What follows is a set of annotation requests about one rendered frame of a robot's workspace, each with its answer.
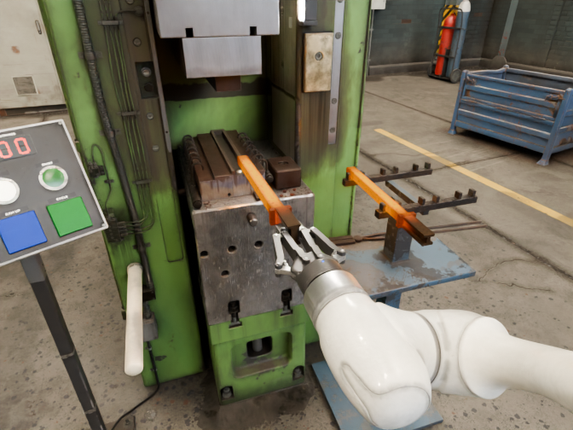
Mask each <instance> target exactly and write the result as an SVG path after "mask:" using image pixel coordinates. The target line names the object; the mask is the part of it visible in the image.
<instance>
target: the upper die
mask: <svg viewBox="0 0 573 430"><path fill-rule="evenodd" d="M172 46H173V52H174V56H175V58H176V60H177V62H178V64H179V66H180V68H181V69H182V71H183V73H184V74H185V76H186V78H209V77H224V76H239V75H253V74H262V52H261V36H256V35H253V34H251V33H250V36H235V37H208V38H193V37H192V36H191V35H190V34H188V33H187V32H186V37H185V38H172Z"/></svg>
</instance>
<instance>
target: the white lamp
mask: <svg viewBox="0 0 573 430"><path fill-rule="evenodd" d="M15 193H16V190H15V187H14V185H13V184H12V183H10V182H7V181H0V201H6V200H11V199H12V198H13V197H14V196H15Z"/></svg>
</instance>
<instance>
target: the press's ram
mask: <svg viewBox="0 0 573 430"><path fill-rule="evenodd" d="M150 1H151V7H152V12H153V23H154V26H155V28H156V30H157V32H158V34H159V36H160V37H161V38H185V37H186V32H187V33H188V34H190V35H191V36H192V37H193V38H208V37H235V36H250V33H251V34H253V35H256V36H263V35H279V0H150Z"/></svg>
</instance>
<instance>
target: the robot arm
mask: <svg viewBox="0 0 573 430"><path fill-rule="evenodd" d="M299 222H300V221H299ZM275 224H276V226H275V232H276V233H277V234H273V248H274V253H275V276H276V277H282V274H284V275H290V276H291V278H292V279H293V280H295V281H296V282H297V283H298V286H299V288H300V290H301V292H302V294H303V296H304V307H305V309H306V311H307V312H308V314H309V316H310V319H311V321H312V322H313V325H314V327H315V330H316V331H317V333H318V334H319V338H320V345H321V350H322V352H323V355H324V358H325V359H326V361H327V364H328V367H329V369H330V370H331V371H332V373H333V376H334V378H335V380H336V381H337V382H338V384H339V386H340V388H341V389H342V391H343V392H344V394H345V395H346V397H347V398H348V399H349V400H350V402H351V403H352V404H353V406H354V407H355V408H356V409H357V411H358V412H359V413H360V414H361V415H362V416H363V417H364V418H365V419H366V420H367V421H369V422H370V423H371V424H372V425H374V426H375V427H378V428H382V429H397V428H401V427H406V426H407V425H410V424H412V423H413V422H415V421H417V420H418V419H419V418H420V417H421V416H422V415H424V414H425V412H426V411H427V410H428V408H429V406H430V404H431V390H435V391H439V392H440V393H442V394H452V395H461V396H469V397H476V398H486V399H492V398H497V397H499V396H500V395H501V394H502V393H503V392H504V391H505V390H506V389H507V388H511V389H519V390H524V391H527V392H533V393H536V394H540V395H542V396H544V397H547V398H550V399H551V400H553V401H555V402H556V403H558V404H561V405H562V406H564V407H565V408H566V409H568V410H570V411H572V412H573V351H568V350H565V349H561V348H557V347H553V346H547V345H543V344H539V343H535V342H532V341H528V340H522V339H519V338H516V337H513V336H511V335H509V333H508V332H507V331H506V329H505V327H504V326H503V325H502V324H501V323H500V322H498V321H497V320H495V319H494V318H491V317H484V316H481V315H479V314H477V313H474V312H471V311H463V310H421V311H403V310H399V309H396V308H393V307H390V306H388V305H385V304H383V303H379V302H377V303H374V302H373V301H372V300H371V299H370V297H369V295H368V294H367V293H366V292H365V291H364V290H363V288H362V287H361V285H360V284H359V283H358V281H357V280H356V279H355V277H353V275H351V273H349V272H346V271H344V270H343V269H342V267H341V266H340V265H339V264H344V263H345V255H346V251H345V250H344V249H343V248H341V247H337V246H336V245H335V244H334V243H333V242H331V241H330V240H329V239H328V238H327V237H326V236H324V235H323V234H322V233H321V232H320V231H319V230H318V229H317V228H316V227H310V229H306V228H305V227H304V226H303V225H302V224H301V222H300V224H301V226H300V227H299V228H298V240H299V241H301V242H302V244H303V246H304V248H305V250H306V252H307V253H305V252H304V250H303V249H302V248H299V247H298V245H297V244H296V242H295V241H294V240H293V238H292V237H291V236H290V229H288V228H287V227H286V225H285V224H284V222H283V221H282V220H281V218H280V216H279V215H278V213H277V212H275ZM299 237H300V239H299ZM281 244H282V245H283V247H284V248H285V249H286V250H287V252H288V253H289V255H290V256H291V258H292V260H293V263H292V266H291V267H289V266H288V263H287V262H286V260H284V254H283V250H282V246H281ZM320 249H321V250H322V252H321V250H320Z"/></svg>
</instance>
